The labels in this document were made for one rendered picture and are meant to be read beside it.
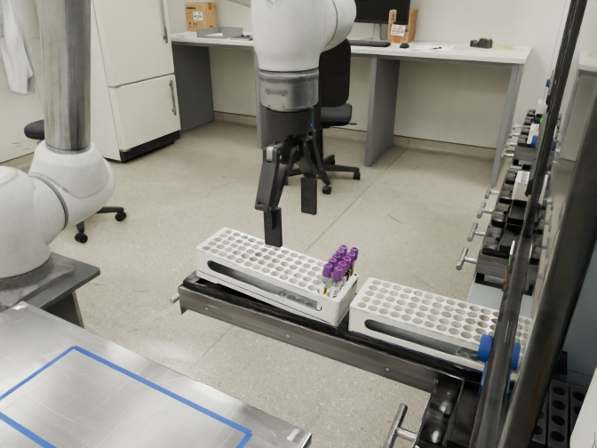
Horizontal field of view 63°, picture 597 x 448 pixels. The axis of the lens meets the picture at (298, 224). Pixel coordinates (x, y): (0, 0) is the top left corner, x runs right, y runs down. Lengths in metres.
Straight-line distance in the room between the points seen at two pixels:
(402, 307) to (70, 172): 0.84
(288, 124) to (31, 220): 0.68
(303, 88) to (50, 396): 0.57
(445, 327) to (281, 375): 1.20
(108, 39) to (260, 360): 2.74
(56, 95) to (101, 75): 2.85
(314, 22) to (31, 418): 0.66
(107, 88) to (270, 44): 3.39
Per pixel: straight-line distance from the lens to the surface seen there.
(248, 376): 1.93
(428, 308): 0.83
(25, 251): 1.22
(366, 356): 0.84
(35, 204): 1.22
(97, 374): 0.81
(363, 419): 1.80
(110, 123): 4.14
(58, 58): 1.20
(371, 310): 0.82
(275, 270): 0.87
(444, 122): 4.36
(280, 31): 0.71
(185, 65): 4.91
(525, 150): 1.94
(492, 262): 1.14
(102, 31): 3.97
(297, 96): 0.73
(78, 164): 1.27
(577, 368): 0.94
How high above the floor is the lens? 1.34
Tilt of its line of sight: 27 degrees down
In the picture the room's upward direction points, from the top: straight up
